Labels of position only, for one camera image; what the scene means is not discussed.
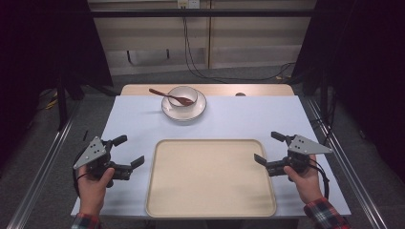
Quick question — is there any black wall cable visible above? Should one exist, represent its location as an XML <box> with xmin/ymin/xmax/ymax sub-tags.
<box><xmin>181</xmin><ymin>15</ymin><xmax>297</xmax><ymax>82</ymax></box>

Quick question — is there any white ceramic plate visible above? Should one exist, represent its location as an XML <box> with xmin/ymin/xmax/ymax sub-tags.
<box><xmin>160</xmin><ymin>90</ymin><xmax>207</xmax><ymax>122</ymax></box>

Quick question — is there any right hand-held gripper cable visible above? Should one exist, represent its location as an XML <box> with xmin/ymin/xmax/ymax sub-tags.
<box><xmin>307</xmin><ymin>157</ymin><xmax>330</xmax><ymax>200</ymax></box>

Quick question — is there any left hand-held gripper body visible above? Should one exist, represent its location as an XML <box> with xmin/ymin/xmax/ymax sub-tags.
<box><xmin>73</xmin><ymin>135</ymin><xmax>115</xmax><ymax>189</ymax></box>

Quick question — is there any person's right hand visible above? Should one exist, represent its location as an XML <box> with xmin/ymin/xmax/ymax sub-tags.
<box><xmin>283</xmin><ymin>154</ymin><xmax>325</xmax><ymax>205</ymax></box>

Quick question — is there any black horizontal bar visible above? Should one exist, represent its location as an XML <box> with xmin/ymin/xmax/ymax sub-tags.
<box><xmin>90</xmin><ymin>8</ymin><xmax>315</xmax><ymax>19</ymax></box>

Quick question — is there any beige rectangular tray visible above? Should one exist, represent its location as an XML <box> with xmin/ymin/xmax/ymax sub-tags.
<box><xmin>144</xmin><ymin>137</ymin><xmax>278</xmax><ymax>219</ymax></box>

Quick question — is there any dark curtain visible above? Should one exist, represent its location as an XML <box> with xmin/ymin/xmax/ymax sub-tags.
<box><xmin>290</xmin><ymin>0</ymin><xmax>405</xmax><ymax>184</ymax></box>
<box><xmin>0</xmin><ymin>0</ymin><xmax>114</xmax><ymax>175</ymax></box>

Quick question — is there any yellow cable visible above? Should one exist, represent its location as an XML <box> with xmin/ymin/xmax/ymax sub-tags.
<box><xmin>44</xmin><ymin>91</ymin><xmax>60</xmax><ymax>111</ymax></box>

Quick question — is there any metal floor rail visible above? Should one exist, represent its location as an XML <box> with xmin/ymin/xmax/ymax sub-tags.
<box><xmin>6</xmin><ymin>100</ymin><xmax>82</xmax><ymax>229</ymax></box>
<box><xmin>305</xmin><ymin>95</ymin><xmax>390</xmax><ymax>229</ymax></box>

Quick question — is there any white table mat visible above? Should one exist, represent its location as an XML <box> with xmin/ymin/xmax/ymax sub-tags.
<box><xmin>70</xmin><ymin>94</ymin><xmax>352</xmax><ymax>219</ymax></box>

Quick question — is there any hand-held gripper cable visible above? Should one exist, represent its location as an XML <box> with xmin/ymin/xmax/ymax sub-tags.
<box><xmin>307</xmin><ymin>157</ymin><xmax>330</xmax><ymax>200</ymax></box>
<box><xmin>72</xmin><ymin>148</ymin><xmax>89</xmax><ymax>198</ymax></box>

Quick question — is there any person's left hand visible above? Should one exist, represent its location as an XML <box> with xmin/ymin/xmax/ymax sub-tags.
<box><xmin>76</xmin><ymin>166</ymin><xmax>116</xmax><ymax>218</ymax></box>

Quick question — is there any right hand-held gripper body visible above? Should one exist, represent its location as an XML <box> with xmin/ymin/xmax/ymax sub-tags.
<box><xmin>284</xmin><ymin>134</ymin><xmax>333</xmax><ymax>176</ymax></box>

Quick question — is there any left hand-held gripper cable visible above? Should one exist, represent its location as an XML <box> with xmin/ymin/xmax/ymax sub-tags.
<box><xmin>72</xmin><ymin>148</ymin><xmax>89</xmax><ymax>198</ymax></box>

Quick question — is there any white ceramic bowl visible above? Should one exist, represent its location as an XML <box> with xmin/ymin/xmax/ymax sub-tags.
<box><xmin>167</xmin><ymin>85</ymin><xmax>199</xmax><ymax>109</ymax></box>

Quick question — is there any brown wooden spoon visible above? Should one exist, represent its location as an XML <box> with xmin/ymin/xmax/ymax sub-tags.
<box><xmin>148</xmin><ymin>88</ymin><xmax>196</xmax><ymax>107</ymax></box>

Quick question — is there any white wall socket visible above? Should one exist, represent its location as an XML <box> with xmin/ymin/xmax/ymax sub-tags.
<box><xmin>177</xmin><ymin>0</ymin><xmax>202</xmax><ymax>10</ymax></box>

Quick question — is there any black metal stand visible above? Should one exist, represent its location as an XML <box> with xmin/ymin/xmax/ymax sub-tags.
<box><xmin>319</xmin><ymin>70</ymin><xmax>330</xmax><ymax>119</ymax></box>
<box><xmin>55</xmin><ymin>71</ymin><xmax>69</xmax><ymax>131</ymax></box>

